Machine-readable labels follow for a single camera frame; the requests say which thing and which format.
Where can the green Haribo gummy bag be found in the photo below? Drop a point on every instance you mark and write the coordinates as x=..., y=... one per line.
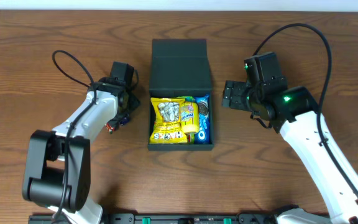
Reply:
x=190, y=137

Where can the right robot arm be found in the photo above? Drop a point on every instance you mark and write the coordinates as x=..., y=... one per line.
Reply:
x=293, y=113

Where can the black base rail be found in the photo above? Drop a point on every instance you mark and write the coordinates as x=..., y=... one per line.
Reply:
x=289, y=214

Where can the blue Oreo cookie pack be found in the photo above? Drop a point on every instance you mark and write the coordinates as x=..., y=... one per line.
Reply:
x=203, y=135

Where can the yellow Hacks candy bag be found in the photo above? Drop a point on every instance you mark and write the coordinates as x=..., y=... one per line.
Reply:
x=167, y=127

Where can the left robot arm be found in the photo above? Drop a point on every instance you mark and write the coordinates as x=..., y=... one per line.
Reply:
x=57, y=171

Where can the green red snack bar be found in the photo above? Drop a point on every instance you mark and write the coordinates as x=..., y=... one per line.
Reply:
x=111, y=128

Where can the purple red candy bar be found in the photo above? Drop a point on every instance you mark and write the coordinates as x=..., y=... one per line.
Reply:
x=124, y=120

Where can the yellow Mentos gum bottle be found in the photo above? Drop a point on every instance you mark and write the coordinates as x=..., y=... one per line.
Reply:
x=189, y=118

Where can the dark green gift box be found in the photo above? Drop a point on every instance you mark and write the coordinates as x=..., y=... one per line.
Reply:
x=180, y=67

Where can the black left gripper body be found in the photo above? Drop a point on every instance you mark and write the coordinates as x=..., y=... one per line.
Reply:
x=117, y=123

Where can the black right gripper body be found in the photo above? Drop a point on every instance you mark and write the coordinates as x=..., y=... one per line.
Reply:
x=233, y=95

